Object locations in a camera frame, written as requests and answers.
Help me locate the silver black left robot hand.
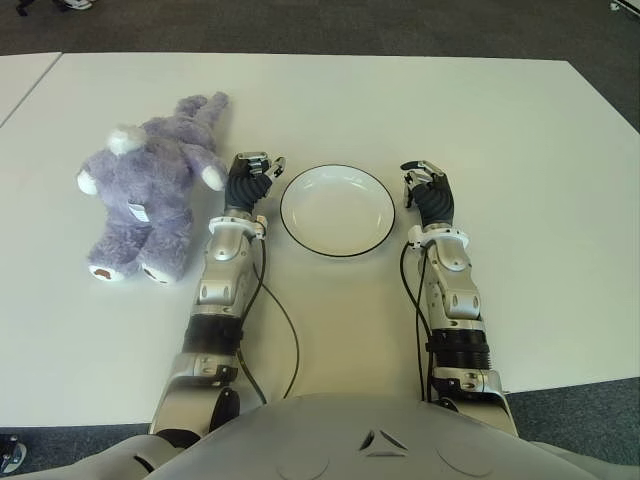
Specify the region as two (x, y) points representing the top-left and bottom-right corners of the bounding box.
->
(223, 151), (288, 217)

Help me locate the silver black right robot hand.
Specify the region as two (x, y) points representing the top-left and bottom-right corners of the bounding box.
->
(398, 159), (457, 227)

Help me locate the purple plush bunny doll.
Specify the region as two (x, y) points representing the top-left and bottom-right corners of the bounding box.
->
(75, 91), (232, 287)

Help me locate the white plate with black rim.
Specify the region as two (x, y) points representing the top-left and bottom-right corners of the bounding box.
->
(279, 165), (397, 260)

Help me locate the white neighbouring table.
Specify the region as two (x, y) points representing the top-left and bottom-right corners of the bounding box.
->
(0, 52), (62, 126)

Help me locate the grey robot torso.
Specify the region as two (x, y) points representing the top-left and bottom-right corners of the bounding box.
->
(59, 392), (640, 480)

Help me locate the grey caster base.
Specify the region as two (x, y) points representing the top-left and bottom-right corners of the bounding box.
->
(0, 433), (27, 474)

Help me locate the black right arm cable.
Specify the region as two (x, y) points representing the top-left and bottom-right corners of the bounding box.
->
(399, 239), (436, 402)

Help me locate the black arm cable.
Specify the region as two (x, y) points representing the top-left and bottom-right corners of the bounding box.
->
(399, 239), (436, 402)
(238, 232), (301, 405)

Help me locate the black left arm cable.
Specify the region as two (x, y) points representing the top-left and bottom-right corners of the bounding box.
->
(238, 232), (301, 405)

